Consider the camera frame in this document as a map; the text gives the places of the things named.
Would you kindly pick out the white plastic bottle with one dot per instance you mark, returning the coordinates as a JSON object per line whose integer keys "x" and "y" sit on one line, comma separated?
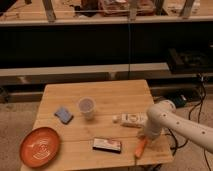
{"x": 130, "y": 120}

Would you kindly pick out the clear plastic cup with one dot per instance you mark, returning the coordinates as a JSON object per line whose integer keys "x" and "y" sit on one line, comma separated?
{"x": 86, "y": 107}

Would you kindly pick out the blue sponge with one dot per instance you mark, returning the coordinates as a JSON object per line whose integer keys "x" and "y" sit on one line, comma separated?
{"x": 64, "y": 115}

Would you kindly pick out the black device on floor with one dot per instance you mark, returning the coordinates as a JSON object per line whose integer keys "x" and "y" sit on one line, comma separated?
{"x": 189, "y": 61}

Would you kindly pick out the wooden table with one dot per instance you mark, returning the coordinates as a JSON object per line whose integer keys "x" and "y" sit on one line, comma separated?
{"x": 111, "y": 98}

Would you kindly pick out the long wooden bench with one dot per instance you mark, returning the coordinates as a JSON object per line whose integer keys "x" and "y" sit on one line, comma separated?
{"x": 82, "y": 73}

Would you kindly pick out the orange pepper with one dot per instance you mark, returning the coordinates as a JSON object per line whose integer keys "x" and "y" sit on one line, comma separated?
{"x": 140, "y": 148}

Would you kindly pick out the black rectangular box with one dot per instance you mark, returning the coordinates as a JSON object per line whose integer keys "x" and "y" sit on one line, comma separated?
{"x": 108, "y": 145}

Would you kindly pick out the orange ceramic bowl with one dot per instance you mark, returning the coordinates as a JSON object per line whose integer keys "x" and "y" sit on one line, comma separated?
{"x": 39, "y": 147}

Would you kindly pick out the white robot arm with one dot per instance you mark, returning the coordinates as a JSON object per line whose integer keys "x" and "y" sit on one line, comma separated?
{"x": 162, "y": 115}

